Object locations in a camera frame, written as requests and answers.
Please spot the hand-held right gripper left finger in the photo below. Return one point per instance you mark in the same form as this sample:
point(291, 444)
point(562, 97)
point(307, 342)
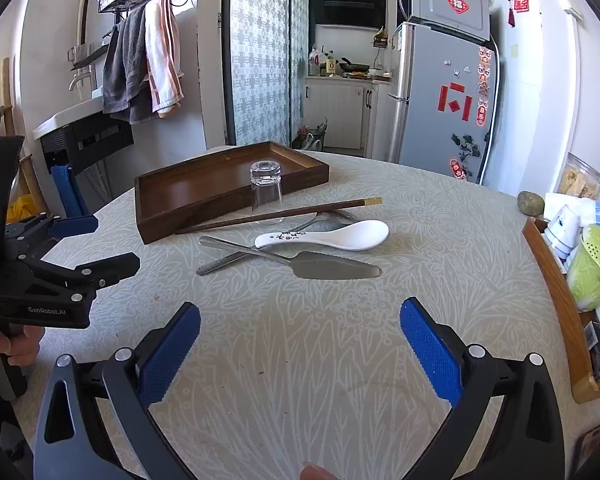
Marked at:
point(172, 350)

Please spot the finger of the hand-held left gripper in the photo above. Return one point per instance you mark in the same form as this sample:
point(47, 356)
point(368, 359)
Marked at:
point(115, 267)
point(75, 226)

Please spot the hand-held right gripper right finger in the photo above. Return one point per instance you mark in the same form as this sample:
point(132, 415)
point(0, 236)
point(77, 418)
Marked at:
point(430, 350)

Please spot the dark wooden tray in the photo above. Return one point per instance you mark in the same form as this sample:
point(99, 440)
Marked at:
point(190, 195)

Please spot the serrated metal cake server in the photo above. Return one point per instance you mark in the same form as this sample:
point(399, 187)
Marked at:
point(330, 267)

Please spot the white ceramic spoon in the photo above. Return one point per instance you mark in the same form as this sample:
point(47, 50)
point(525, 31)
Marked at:
point(350, 236)

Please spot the clear drinking glass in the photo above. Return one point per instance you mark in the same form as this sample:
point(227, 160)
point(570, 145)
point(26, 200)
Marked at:
point(266, 185)

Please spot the person's left hand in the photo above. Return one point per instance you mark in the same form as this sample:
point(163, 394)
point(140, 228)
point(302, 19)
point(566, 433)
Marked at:
point(25, 347)

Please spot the person's right hand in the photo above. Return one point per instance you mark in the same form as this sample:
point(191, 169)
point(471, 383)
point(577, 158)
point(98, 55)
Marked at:
point(317, 473)

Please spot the yellow cloth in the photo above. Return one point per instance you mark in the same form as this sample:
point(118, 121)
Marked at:
point(20, 210)

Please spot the blue folding chair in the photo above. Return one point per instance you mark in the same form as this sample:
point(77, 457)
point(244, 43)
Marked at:
point(67, 190)

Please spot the black sink cabinet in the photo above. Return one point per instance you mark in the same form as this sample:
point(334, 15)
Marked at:
point(90, 142)

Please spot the white sink basin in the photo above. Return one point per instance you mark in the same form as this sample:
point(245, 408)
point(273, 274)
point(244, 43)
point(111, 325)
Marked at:
point(65, 119)

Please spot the wooden pole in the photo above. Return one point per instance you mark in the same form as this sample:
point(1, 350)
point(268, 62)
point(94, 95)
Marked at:
point(7, 90)

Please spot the metal faucet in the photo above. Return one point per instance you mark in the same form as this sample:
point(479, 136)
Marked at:
point(82, 82)

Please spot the light wooden box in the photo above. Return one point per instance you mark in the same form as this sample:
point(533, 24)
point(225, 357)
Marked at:
point(555, 300)

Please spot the grey towel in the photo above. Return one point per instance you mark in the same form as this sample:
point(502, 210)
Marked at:
point(125, 70)

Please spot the round brownish fruit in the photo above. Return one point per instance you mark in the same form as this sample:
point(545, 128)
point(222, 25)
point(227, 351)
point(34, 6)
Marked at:
point(530, 202)

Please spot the white plastic container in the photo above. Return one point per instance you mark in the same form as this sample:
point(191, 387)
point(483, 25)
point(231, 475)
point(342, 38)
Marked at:
point(562, 227)

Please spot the clear plastic snack jar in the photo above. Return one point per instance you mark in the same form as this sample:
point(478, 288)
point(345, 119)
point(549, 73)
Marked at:
point(580, 175)

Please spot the plastic bags on floor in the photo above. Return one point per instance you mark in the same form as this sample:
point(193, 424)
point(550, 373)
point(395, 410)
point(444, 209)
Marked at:
point(310, 137)

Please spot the silver refrigerator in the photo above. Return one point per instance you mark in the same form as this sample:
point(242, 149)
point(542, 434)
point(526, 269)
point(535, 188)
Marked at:
point(430, 110)

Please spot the patterned sliding door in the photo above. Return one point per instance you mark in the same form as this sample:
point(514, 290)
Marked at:
point(260, 60)

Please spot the white kitchen cabinet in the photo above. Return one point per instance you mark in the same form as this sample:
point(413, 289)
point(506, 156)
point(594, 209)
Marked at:
point(335, 115)

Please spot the clear bottle with red label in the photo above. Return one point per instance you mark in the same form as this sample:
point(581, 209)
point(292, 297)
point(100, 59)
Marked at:
point(314, 64)

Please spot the black wok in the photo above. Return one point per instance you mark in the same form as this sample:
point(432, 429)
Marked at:
point(355, 66)

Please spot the bottle with yellow label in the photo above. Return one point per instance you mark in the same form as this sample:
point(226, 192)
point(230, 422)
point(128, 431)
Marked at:
point(331, 65)

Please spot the grey microwave oven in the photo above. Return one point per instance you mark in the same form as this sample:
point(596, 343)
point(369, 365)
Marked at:
point(445, 5)

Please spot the black range hood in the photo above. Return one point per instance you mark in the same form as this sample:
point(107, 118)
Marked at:
point(347, 5)

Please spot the wall shelf with glass mugs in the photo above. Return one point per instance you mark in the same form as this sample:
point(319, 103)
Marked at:
point(87, 57)

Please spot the small wall spice rack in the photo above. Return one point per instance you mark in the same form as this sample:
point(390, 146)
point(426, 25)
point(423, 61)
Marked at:
point(381, 39)

